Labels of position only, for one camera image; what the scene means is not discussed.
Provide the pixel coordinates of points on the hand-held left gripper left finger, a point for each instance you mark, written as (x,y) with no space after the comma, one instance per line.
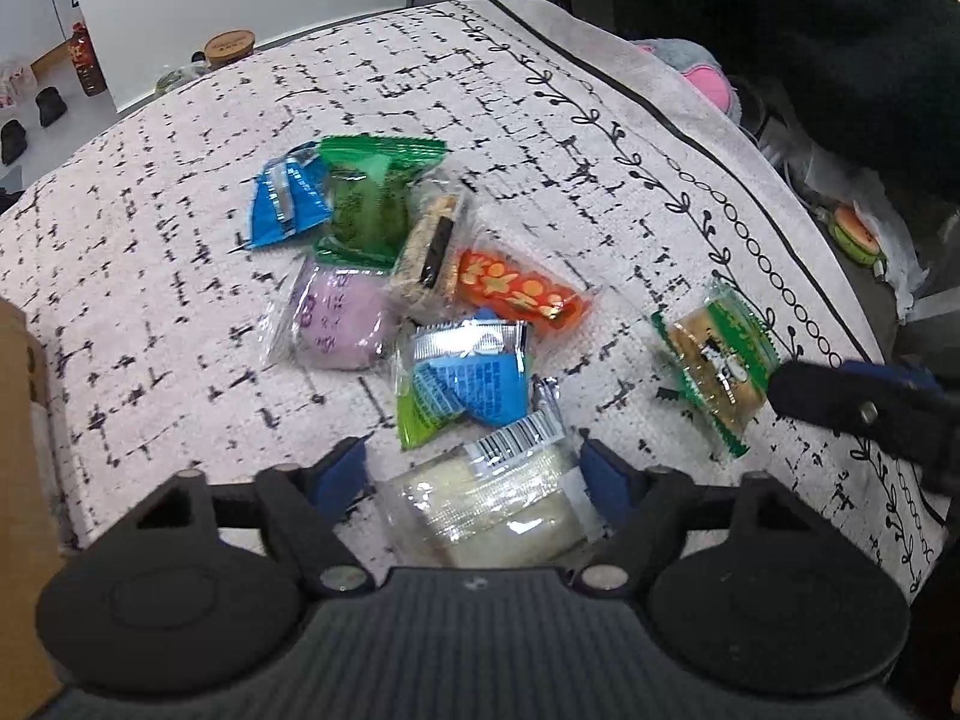
(337,472)

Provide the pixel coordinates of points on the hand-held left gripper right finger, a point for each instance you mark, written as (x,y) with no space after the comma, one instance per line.
(604,476)

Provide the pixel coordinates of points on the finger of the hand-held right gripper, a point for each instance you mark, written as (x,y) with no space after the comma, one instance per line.
(847,394)

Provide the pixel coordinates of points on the white cake packet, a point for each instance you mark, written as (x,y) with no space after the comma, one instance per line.
(480,495)

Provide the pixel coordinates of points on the green biscuit packet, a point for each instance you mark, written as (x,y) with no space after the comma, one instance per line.
(712,360)

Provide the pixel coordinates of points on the blue and green snack packet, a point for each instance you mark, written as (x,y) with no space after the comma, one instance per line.
(465,382)

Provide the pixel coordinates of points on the purple cake packet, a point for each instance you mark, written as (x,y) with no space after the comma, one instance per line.
(337,315)

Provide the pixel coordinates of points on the orange red candy packet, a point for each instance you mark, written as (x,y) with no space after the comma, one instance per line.
(517,292)

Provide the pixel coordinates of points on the sesame bar clear packet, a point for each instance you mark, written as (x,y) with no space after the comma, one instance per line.
(431,255)

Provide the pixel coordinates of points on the cardboard box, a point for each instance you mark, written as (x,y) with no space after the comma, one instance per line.
(19,502)

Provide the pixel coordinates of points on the white crumpled plastic bag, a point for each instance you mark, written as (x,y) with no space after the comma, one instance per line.
(896,240)

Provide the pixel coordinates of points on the burger toy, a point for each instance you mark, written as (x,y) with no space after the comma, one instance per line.
(855,232)

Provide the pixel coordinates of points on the black white patterned blanket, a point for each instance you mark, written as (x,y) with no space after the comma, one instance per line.
(187,202)

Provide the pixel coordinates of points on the pink grey plush toy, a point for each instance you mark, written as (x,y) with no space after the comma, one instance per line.
(697,75)

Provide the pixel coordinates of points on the black coat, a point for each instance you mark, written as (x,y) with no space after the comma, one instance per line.
(787,15)

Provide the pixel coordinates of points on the clear plastic bag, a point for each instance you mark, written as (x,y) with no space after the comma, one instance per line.
(176,79)

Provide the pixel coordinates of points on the black slipper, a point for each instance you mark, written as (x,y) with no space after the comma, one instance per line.
(51,105)
(13,142)

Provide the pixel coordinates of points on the dark red drink bottle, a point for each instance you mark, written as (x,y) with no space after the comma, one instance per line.
(84,56)

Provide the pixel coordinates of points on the pink plastic bag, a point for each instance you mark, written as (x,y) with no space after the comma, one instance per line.
(15,82)

